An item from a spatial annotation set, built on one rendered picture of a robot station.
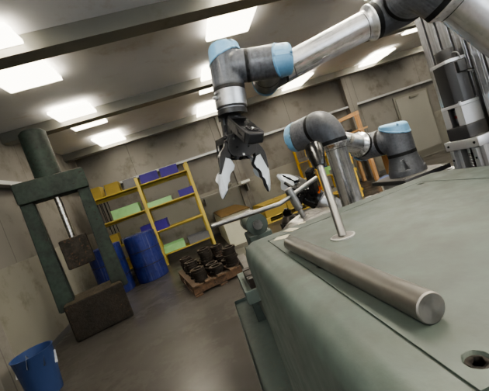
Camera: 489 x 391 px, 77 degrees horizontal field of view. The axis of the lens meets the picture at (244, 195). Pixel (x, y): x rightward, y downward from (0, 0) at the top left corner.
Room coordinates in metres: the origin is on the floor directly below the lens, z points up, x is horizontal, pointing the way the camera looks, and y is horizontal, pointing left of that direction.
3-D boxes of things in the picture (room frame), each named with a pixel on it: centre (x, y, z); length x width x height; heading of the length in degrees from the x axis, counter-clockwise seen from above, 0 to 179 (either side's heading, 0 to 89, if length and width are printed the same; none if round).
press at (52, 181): (4.49, 2.58, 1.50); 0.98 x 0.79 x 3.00; 100
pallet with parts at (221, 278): (4.99, 0.93, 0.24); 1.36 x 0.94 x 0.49; 19
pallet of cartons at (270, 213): (8.47, -0.86, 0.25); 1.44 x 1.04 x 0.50; 100
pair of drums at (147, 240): (6.28, 2.71, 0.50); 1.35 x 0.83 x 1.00; 100
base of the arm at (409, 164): (1.32, -0.71, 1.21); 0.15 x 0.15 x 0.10
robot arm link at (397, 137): (1.33, -0.70, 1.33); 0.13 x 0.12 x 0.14; 34
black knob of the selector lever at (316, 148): (0.52, -0.14, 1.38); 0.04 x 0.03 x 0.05; 8
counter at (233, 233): (7.69, 0.49, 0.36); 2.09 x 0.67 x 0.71; 10
